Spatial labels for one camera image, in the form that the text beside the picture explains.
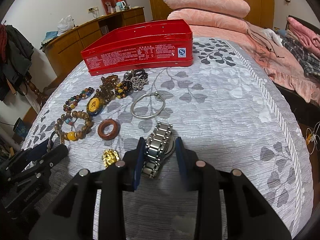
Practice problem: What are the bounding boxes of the gold lion pendant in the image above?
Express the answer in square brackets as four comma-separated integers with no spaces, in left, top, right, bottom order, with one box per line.
[102,149,120,168]

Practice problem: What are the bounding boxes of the tiger eye bead bracelet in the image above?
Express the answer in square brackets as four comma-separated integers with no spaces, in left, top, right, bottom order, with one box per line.
[114,80,134,100]

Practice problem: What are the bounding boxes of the silver metal wristwatch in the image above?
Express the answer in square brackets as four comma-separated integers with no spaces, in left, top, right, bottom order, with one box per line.
[142,122,175,178]

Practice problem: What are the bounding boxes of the yellow amber oval pendant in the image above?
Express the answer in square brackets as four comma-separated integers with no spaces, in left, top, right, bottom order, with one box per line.
[86,97,104,116]

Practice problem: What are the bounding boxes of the wooden coat stand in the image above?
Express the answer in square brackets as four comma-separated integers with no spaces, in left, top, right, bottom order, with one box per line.
[24,76,49,114]

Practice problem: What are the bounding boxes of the wooden sideboard cabinet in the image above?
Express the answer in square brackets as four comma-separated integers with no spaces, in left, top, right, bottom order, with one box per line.
[43,7,145,80]

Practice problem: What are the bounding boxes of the dark hanging jackets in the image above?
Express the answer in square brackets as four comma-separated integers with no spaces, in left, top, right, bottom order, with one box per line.
[1,25,34,101]

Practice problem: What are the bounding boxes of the white floral grey tablecloth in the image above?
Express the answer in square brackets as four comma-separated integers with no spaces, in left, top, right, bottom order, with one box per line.
[23,37,313,239]

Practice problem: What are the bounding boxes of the blue cloth on cabinet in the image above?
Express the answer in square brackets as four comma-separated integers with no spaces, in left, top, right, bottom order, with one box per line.
[41,31,58,46]

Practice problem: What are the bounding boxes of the red hanging garment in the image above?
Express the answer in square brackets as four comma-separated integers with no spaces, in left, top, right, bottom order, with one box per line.
[0,24,7,62]

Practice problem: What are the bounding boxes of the white plastic bag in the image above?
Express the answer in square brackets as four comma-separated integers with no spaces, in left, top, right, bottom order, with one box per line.
[57,15,74,36]

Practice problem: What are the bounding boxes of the pink bed sheet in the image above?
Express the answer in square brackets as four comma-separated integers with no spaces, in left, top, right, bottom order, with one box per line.
[190,25,319,106]

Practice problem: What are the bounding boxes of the red metal tin box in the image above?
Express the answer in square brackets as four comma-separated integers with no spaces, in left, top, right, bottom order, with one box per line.
[81,19,193,76]

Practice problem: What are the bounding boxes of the red photo frames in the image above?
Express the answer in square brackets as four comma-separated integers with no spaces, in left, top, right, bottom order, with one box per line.
[101,0,127,15]

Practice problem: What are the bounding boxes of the white blue kettle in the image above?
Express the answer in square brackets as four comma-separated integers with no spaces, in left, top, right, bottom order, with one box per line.
[115,0,127,12]

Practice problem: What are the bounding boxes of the plaid folded clothes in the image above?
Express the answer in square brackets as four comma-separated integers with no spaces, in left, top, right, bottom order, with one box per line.
[282,35,320,80]

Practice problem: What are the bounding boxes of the beige scarf on bed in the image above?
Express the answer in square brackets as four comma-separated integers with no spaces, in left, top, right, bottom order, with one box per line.
[246,22,284,58]

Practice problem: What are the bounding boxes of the pink folded blanket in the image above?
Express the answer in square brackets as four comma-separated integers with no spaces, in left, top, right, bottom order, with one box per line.
[287,17,320,57]

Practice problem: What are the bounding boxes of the lower pink folded quilt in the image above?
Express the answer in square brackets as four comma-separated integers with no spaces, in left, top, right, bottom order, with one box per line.
[167,8,249,34]

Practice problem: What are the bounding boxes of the dark wooden headboard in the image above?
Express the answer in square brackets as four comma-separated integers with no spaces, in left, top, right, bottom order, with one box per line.
[288,15,319,34]

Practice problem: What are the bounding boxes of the wooden bead bracelet yellow bead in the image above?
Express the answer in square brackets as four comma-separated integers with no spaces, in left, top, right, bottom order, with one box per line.
[54,111,94,144]

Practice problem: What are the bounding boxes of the multicolour stone bead bracelet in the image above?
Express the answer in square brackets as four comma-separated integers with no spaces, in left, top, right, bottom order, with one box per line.
[62,87,95,113]

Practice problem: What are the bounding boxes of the red-brown wooden ring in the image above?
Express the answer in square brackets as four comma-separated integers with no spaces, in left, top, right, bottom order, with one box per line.
[97,119,121,140]

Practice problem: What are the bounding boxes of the brown amber bead bracelet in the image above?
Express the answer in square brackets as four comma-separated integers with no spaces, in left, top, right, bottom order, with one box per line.
[96,74,119,104]

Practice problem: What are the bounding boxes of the white cable with switch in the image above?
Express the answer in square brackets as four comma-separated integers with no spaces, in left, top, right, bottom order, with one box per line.
[305,121,320,156]

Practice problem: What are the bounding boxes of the silver chain black bead pile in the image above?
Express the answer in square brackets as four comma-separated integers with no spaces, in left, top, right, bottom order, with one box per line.
[123,69,148,90]

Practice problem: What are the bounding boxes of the silver bangle bracelet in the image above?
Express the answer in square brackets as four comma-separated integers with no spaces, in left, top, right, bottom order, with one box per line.
[130,91,167,120]

